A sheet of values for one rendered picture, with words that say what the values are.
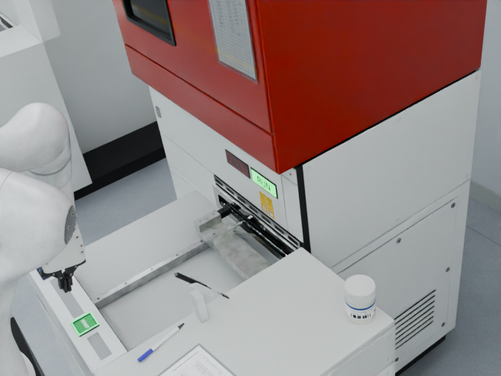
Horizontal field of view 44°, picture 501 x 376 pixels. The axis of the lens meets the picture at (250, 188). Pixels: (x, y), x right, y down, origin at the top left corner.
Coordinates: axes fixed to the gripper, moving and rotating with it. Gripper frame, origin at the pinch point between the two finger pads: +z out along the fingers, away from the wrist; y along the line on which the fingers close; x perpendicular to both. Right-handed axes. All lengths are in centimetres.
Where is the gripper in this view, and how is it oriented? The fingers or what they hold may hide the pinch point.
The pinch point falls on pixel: (65, 282)
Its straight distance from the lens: 154.9
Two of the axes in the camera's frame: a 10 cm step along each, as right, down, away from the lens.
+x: 5.8, 4.3, -7.0
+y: -8.2, 2.6, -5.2
